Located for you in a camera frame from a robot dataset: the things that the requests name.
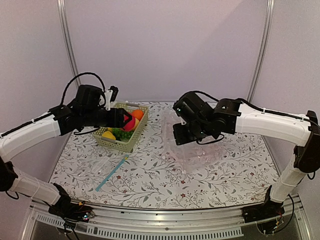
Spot yellow toy lemon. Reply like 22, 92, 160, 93
101, 131, 117, 140

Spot orange toy orange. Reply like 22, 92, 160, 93
131, 109, 144, 121

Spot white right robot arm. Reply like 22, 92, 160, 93
173, 90, 320, 218

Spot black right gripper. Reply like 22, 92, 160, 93
172, 119, 211, 145

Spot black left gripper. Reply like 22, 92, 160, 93
82, 107, 133, 128

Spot aluminium left corner post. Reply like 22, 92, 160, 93
56, 0, 79, 77

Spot clear blue-zipper zip bag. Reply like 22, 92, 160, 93
76, 154, 129, 192

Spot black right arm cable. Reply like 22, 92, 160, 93
192, 90, 311, 123

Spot red toy apple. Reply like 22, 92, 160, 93
121, 115, 140, 132

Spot aluminium corner post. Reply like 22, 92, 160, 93
245, 0, 276, 101
56, 0, 79, 77

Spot aluminium right corner post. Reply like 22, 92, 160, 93
245, 0, 276, 101

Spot clear pink-zipper zip bag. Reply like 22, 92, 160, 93
161, 109, 227, 174

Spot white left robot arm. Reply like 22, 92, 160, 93
0, 84, 132, 217

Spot aluminium front rail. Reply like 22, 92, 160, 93
21, 195, 313, 240

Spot floral patterned table mat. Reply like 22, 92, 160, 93
50, 102, 279, 209

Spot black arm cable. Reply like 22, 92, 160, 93
192, 90, 311, 123
59, 72, 107, 108

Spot green toy grapes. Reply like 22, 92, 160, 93
111, 128, 134, 142

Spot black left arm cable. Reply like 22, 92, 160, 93
59, 72, 107, 108

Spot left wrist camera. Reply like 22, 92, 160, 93
104, 85, 119, 111

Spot cream perforated plastic basket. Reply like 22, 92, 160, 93
92, 102, 149, 153

